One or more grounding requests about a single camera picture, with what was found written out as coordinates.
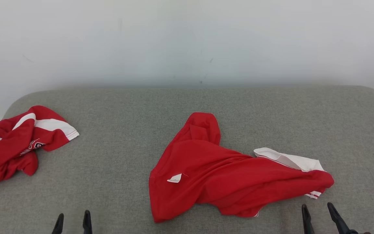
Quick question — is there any red basketball jersey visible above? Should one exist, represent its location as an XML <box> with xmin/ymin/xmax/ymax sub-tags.
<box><xmin>149</xmin><ymin>112</ymin><xmax>335</xmax><ymax>223</ymax></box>

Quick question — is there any red shorts white stripe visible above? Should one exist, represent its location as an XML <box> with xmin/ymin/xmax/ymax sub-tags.
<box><xmin>0</xmin><ymin>105</ymin><xmax>80</xmax><ymax>186</ymax></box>

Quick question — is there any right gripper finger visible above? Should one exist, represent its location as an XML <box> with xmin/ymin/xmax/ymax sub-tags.
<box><xmin>302</xmin><ymin>204</ymin><xmax>315</xmax><ymax>234</ymax></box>
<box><xmin>327</xmin><ymin>202</ymin><xmax>350</xmax><ymax>234</ymax></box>

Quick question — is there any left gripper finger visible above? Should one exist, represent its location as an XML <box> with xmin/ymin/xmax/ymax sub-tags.
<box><xmin>82</xmin><ymin>210</ymin><xmax>93</xmax><ymax>234</ymax></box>
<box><xmin>51</xmin><ymin>213</ymin><xmax>65</xmax><ymax>234</ymax></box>

